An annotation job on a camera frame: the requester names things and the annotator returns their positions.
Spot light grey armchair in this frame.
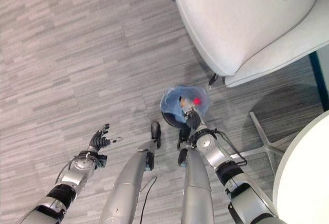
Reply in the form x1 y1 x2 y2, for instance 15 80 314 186
170 0 329 88

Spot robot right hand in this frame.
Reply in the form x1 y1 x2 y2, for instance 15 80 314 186
184 106 203 130

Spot blue plastic garbage bag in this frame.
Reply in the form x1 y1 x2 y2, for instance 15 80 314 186
160 86 210 123

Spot robot leg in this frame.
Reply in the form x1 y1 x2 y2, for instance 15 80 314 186
99 121 162 224
176 128 215 224

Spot dark armchair leg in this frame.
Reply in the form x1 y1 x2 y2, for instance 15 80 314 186
208 73 220 86

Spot silver table base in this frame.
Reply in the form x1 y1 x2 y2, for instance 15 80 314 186
230 111 299 161

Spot round white tea table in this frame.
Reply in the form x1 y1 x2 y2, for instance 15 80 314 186
272 110 329 224

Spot robot right leg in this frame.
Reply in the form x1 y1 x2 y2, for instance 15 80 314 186
176 128 215 224

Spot black cable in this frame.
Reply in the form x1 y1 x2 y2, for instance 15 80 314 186
139 176 158 224

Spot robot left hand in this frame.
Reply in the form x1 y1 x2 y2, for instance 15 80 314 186
87 123 123 153

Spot robot left leg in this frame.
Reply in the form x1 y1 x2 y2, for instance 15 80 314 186
99 121 162 224

